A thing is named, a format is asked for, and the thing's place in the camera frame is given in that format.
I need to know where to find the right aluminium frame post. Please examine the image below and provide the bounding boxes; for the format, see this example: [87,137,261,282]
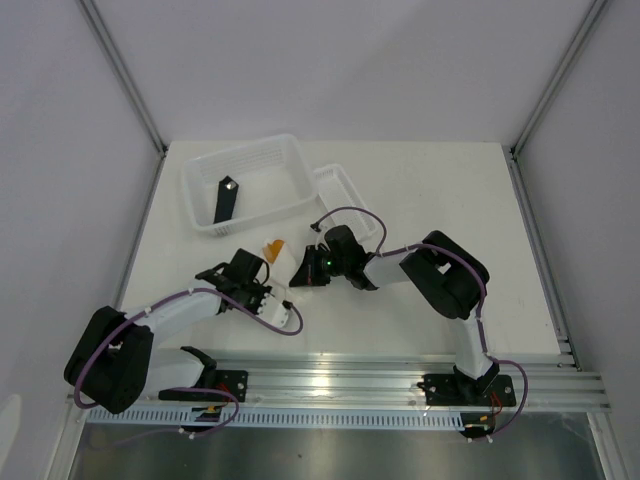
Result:
[510,0,613,160]

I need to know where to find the orange plastic spoon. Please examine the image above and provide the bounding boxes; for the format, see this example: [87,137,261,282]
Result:
[262,239,285,264]

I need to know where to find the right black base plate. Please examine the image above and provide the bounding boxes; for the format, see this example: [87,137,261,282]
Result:
[417,373,517,407]

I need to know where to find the white slotted cable duct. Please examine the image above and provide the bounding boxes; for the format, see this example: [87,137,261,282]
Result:
[87,406,464,431]

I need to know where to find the left aluminium frame post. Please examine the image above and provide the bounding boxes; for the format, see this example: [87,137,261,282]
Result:
[76,0,168,157]

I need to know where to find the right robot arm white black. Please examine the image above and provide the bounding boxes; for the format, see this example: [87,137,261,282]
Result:
[289,225,499,404]

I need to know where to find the left side aluminium rail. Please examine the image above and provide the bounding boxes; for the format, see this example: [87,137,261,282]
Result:
[110,148,168,307]

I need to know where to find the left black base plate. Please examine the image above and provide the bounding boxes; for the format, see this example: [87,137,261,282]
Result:
[158,370,249,403]

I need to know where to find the aluminium front rail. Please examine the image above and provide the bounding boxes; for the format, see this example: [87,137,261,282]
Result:
[66,352,612,414]

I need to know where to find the aluminium frame post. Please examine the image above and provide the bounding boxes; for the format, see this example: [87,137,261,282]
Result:
[76,0,168,157]
[510,0,613,160]

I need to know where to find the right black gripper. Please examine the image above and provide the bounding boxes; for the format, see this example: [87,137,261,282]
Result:
[290,244,349,287]

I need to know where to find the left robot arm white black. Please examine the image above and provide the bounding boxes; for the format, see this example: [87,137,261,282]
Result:
[63,249,271,413]

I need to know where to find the small white plastic tray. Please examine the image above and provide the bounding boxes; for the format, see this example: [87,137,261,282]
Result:
[314,164,378,241]

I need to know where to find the right side aluminium rail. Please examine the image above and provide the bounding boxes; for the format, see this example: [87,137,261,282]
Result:
[502,146,582,371]

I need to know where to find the aluminium rail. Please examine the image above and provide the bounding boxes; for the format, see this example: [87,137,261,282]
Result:
[110,148,168,307]
[66,352,612,414]
[502,146,582,371]

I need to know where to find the large white plastic basket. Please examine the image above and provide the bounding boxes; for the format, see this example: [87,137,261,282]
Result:
[182,134,318,237]

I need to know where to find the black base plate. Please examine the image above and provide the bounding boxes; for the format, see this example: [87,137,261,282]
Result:
[417,373,517,407]
[158,370,249,403]

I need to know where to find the black strap with buckle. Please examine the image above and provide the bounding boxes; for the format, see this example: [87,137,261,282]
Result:
[213,174,240,224]

